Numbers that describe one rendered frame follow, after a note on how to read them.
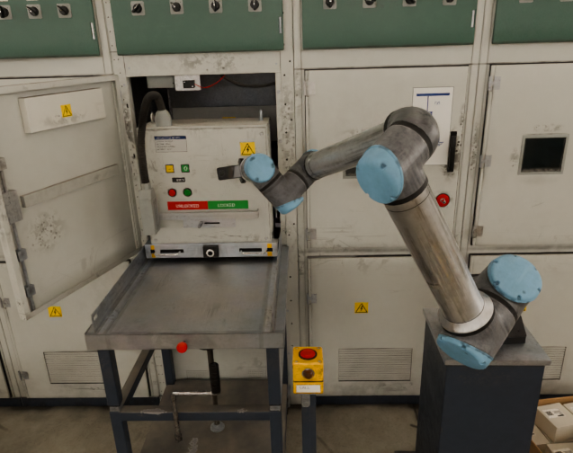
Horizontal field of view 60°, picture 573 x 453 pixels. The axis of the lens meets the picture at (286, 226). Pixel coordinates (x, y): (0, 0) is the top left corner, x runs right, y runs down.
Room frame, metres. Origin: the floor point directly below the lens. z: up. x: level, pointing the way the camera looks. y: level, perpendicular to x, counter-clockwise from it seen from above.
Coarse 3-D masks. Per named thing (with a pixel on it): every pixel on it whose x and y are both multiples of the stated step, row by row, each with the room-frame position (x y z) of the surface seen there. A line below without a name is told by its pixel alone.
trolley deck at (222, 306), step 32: (256, 256) 1.89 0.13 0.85; (288, 256) 1.92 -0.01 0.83; (160, 288) 1.63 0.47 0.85; (192, 288) 1.62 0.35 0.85; (224, 288) 1.61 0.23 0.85; (256, 288) 1.61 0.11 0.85; (128, 320) 1.41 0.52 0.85; (160, 320) 1.40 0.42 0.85; (192, 320) 1.39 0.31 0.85; (224, 320) 1.39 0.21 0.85; (256, 320) 1.38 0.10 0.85
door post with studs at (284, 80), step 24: (288, 0) 1.98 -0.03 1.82; (288, 24) 1.98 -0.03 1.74; (288, 48) 1.98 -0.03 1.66; (288, 72) 1.98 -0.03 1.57; (288, 96) 1.98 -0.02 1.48; (288, 120) 1.98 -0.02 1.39; (288, 144) 1.98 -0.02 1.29; (288, 168) 1.98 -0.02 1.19; (288, 216) 1.98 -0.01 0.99; (288, 240) 1.98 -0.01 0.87
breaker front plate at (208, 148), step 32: (224, 128) 1.86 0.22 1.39; (256, 128) 1.85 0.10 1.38; (160, 160) 1.87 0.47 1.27; (192, 160) 1.86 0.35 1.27; (224, 160) 1.86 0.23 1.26; (160, 192) 1.87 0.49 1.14; (192, 192) 1.86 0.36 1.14; (224, 192) 1.86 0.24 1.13; (256, 192) 1.85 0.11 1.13; (160, 224) 1.87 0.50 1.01; (192, 224) 1.86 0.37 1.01; (224, 224) 1.86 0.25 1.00; (256, 224) 1.85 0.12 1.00
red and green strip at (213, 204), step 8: (216, 200) 1.86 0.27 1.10; (224, 200) 1.86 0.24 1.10; (232, 200) 1.86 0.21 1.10; (240, 200) 1.86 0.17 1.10; (168, 208) 1.87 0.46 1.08; (176, 208) 1.87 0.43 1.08; (184, 208) 1.86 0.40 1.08; (192, 208) 1.86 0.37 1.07; (200, 208) 1.86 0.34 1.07; (208, 208) 1.86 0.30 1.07; (216, 208) 1.86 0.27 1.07; (224, 208) 1.86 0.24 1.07; (232, 208) 1.86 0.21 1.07; (240, 208) 1.86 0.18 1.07
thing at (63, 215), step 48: (0, 96) 1.55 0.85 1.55; (48, 96) 1.68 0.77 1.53; (96, 96) 1.88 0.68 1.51; (0, 144) 1.51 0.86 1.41; (48, 144) 1.68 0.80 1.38; (96, 144) 1.89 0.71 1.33; (0, 192) 1.45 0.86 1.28; (48, 192) 1.62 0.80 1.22; (96, 192) 1.85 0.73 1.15; (48, 240) 1.60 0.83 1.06; (96, 240) 1.81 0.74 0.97; (48, 288) 1.57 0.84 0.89
